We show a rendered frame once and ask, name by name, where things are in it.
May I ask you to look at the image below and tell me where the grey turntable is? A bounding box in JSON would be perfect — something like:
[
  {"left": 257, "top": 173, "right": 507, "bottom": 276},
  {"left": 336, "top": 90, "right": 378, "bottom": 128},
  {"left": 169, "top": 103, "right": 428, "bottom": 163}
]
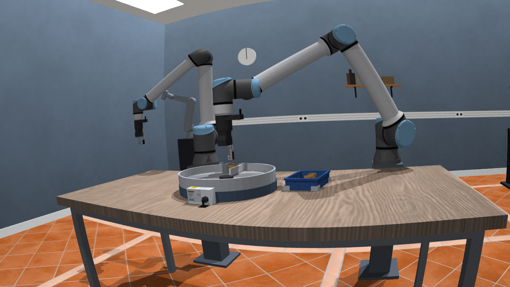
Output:
[{"left": 178, "top": 162, "right": 277, "bottom": 203}]

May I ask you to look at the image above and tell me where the blue crate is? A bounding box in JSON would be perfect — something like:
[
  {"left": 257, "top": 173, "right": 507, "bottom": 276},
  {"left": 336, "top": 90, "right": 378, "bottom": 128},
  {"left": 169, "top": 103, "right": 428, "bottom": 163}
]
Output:
[{"left": 284, "top": 170, "right": 331, "bottom": 191}]

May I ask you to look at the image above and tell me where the black box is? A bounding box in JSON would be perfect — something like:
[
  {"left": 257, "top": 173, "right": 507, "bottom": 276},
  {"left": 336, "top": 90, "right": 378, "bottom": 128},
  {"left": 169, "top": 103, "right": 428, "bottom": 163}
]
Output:
[{"left": 177, "top": 138, "right": 196, "bottom": 171}]

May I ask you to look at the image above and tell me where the white control box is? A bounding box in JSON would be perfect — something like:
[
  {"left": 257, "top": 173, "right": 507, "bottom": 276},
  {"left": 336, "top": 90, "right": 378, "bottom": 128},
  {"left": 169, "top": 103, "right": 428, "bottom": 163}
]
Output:
[{"left": 186, "top": 186, "right": 216, "bottom": 207}]

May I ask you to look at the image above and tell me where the grey jointed stand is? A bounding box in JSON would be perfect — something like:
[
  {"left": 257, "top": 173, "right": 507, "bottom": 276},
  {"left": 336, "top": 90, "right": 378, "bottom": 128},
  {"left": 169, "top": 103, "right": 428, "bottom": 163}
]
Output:
[{"left": 161, "top": 90, "right": 198, "bottom": 134}]

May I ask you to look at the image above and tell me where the white ceiling light panel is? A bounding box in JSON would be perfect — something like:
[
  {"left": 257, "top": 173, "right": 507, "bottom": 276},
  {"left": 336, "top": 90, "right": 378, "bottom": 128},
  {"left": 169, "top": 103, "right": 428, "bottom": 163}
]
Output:
[{"left": 115, "top": 0, "right": 184, "bottom": 15}]

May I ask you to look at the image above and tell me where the wooden table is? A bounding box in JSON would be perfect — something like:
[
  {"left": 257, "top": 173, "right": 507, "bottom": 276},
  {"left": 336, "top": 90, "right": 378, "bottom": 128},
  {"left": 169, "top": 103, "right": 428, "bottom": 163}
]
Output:
[{"left": 57, "top": 165, "right": 508, "bottom": 287}]

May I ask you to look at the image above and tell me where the black upright board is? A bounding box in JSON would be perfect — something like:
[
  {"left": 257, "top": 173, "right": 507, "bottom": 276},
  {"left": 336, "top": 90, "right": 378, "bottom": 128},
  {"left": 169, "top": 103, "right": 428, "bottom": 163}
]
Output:
[{"left": 500, "top": 128, "right": 510, "bottom": 190}]

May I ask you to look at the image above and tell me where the white wall clock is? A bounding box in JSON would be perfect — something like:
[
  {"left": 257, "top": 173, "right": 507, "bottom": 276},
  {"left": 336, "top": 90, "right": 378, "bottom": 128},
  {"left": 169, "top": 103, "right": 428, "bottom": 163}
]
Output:
[{"left": 238, "top": 48, "right": 257, "bottom": 66}]

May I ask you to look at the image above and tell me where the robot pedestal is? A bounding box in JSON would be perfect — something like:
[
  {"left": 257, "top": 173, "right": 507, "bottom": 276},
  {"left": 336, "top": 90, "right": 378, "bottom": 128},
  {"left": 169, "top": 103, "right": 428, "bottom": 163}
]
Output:
[
  {"left": 193, "top": 239, "right": 241, "bottom": 268},
  {"left": 358, "top": 244, "right": 400, "bottom": 281}
]

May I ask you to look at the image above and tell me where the white wall rail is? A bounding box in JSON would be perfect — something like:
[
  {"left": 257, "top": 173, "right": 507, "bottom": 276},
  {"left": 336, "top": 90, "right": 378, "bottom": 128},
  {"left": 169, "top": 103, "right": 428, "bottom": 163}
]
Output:
[{"left": 232, "top": 110, "right": 510, "bottom": 126}]

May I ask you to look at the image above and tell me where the wooden wall shelf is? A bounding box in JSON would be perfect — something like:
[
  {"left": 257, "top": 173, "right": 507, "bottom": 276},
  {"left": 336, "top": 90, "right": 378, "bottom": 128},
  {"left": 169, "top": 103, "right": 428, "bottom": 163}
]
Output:
[{"left": 345, "top": 83, "right": 402, "bottom": 98}]

